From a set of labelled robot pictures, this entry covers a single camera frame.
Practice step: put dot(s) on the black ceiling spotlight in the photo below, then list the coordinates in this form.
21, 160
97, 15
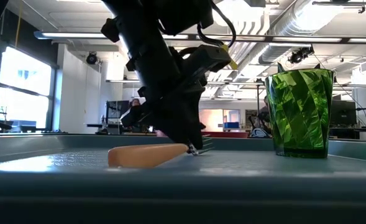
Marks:
91, 58

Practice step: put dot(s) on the person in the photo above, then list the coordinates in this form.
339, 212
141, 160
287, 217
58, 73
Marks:
135, 102
265, 115

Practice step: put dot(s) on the black track light cluster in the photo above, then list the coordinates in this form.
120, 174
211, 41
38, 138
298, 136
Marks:
299, 55

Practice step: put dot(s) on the black ceiling rail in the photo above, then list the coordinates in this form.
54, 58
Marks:
338, 3

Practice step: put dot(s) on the long ceiling light bar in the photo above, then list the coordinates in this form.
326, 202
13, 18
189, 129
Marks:
77, 35

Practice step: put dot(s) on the blue-grey plastic tray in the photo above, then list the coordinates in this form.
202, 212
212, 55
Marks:
182, 193

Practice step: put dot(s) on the silver ventilation duct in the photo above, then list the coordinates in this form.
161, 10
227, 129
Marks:
294, 18

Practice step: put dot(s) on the large bright window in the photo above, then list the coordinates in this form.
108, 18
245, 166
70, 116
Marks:
24, 90

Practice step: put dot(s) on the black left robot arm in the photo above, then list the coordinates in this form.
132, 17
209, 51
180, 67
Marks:
145, 46

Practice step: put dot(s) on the green faceted plastic cup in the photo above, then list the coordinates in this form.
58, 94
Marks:
299, 115

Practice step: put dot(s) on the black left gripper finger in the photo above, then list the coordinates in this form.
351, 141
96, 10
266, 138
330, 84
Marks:
176, 124
196, 124

